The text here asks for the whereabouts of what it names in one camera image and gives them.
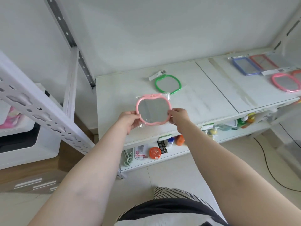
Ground black dotted packet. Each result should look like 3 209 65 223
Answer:
157 140 168 154

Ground person's left forearm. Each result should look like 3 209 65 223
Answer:
28 119 132 226

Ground pink packet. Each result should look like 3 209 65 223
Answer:
0 106 23 129

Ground white red-label packet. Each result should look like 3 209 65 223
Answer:
134 145 148 161

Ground orange round plastic case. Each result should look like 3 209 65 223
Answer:
149 147 162 160

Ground blue rectangular mirror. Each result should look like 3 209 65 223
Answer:
231 57 262 76

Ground person's left hand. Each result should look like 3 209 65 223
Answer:
117 111 142 136

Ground white box appliance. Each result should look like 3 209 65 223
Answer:
0 83 62 170

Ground green apple-shaped mirror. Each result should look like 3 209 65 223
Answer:
149 70 186 96

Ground pink apple-shaped mirror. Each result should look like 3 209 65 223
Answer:
271 72 301 93
136 92 173 128

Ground white perforated rack beam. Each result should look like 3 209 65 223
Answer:
0 47 95 156

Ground white metal shelving rack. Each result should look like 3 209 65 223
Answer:
43 0 301 180

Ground person's right forearm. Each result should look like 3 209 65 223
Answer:
176 120 301 226

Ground black cable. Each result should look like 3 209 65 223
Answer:
253 137 301 193

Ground striped black white shirt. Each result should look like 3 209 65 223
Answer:
116 186 232 226

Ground orange spray bottle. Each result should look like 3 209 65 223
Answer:
244 113 257 129

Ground clear plastic container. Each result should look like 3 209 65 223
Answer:
257 110 278 124

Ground person's right hand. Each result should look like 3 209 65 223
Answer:
167 108 191 135

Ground green plastic hooks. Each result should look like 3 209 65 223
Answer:
124 149 133 168

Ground teal soap dish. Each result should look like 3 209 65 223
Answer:
216 123 236 132

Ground wooden cabinet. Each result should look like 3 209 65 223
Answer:
0 115 95 195

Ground red rectangular mirror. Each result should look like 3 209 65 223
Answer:
249 54 280 71

